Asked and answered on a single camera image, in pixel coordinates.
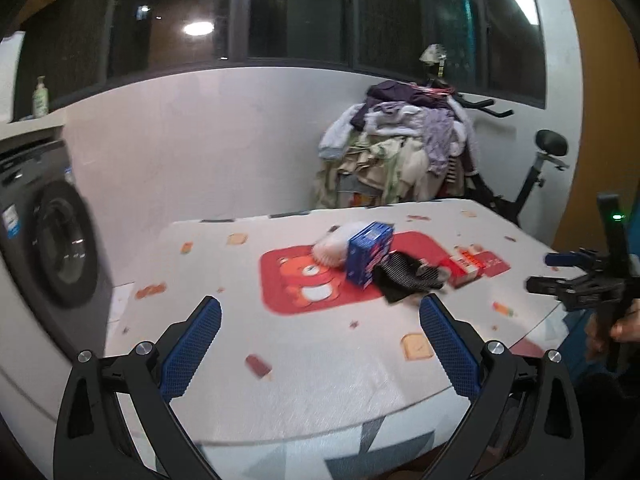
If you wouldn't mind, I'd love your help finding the grey washing machine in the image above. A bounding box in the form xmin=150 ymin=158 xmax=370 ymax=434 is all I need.
xmin=0 ymin=139 xmax=115 ymax=361

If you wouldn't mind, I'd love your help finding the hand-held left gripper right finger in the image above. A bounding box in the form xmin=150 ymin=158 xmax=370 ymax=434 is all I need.
xmin=419 ymin=294 xmax=587 ymax=480

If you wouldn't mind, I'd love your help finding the white foam net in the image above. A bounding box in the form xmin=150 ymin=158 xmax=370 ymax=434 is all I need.
xmin=311 ymin=223 xmax=369 ymax=267

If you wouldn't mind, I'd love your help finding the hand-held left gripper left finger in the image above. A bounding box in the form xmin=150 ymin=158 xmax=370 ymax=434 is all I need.
xmin=52 ymin=296 xmax=224 ymax=480

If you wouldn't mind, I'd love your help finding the soap pump bottle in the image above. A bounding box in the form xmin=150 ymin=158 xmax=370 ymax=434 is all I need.
xmin=31 ymin=76 xmax=50 ymax=119

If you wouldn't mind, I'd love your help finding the white countertop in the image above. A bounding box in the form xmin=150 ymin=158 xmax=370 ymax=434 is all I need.
xmin=0 ymin=109 xmax=67 ymax=142

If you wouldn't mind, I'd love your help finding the pile of clothes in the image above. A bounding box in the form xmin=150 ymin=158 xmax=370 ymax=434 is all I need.
xmin=312 ymin=80 xmax=482 ymax=209

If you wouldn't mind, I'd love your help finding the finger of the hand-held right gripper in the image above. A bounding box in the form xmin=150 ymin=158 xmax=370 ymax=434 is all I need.
xmin=544 ymin=249 xmax=607 ymax=269
xmin=526 ymin=275 xmax=587 ymax=297

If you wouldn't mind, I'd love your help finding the grey cap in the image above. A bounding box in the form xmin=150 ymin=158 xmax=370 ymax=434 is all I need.
xmin=420 ymin=45 xmax=447 ymax=69

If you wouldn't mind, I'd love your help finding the geometric patterned mat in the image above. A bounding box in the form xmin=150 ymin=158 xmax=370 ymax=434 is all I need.
xmin=192 ymin=304 xmax=573 ymax=480

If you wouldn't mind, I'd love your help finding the dark window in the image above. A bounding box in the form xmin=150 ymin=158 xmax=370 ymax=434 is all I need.
xmin=14 ymin=0 xmax=547 ymax=110

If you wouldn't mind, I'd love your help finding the bear printed mat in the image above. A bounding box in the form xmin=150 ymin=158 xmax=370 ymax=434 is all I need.
xmin=102 ymin=198 xmax=597 ymax=450

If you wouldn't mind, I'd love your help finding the black exercise bike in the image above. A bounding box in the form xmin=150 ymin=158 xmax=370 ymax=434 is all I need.
xmin=447 ymin=91 xmax=571 ymax=230

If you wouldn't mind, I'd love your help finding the blue box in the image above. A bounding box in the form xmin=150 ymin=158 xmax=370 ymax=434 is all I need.
xmin=346 ymin=221 xmax=395 ymax=289

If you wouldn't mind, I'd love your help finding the red and white packet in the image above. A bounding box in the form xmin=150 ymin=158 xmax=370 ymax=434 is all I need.
xmin=440 ymin=244 xmax=512 ymax=289

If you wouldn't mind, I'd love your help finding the person's right hand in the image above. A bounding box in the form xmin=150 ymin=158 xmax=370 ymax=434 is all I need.
xmin=585 ymin=299 xmax=640 ymax=361

